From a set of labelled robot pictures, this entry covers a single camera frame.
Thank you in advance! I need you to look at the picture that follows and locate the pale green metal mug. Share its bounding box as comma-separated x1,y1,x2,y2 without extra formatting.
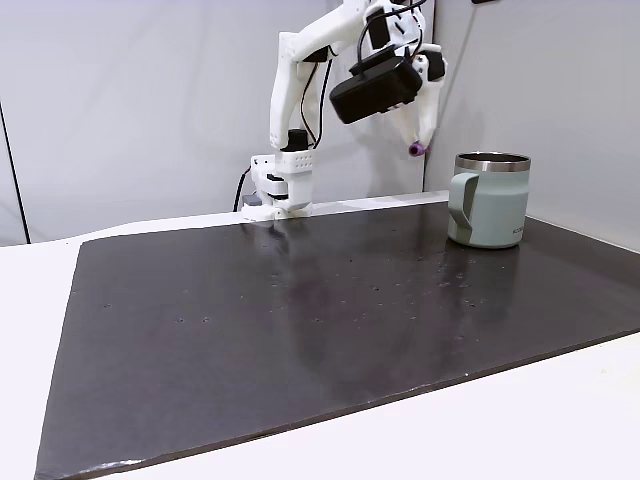
446,151,532,250

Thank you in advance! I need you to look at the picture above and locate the black table mat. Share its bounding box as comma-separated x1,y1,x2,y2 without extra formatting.
33,201,640,480

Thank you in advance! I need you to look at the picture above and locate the black camera box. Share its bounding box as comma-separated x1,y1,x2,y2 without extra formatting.
328,43,424,125

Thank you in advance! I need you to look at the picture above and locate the black camera cable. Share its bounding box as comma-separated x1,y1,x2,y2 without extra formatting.
355,0,426,76

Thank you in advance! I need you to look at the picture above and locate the black arm motor cable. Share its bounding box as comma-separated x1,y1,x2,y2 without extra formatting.
298,47,335,151

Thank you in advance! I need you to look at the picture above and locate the black power cable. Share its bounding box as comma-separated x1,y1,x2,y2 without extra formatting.
231,167,254,212

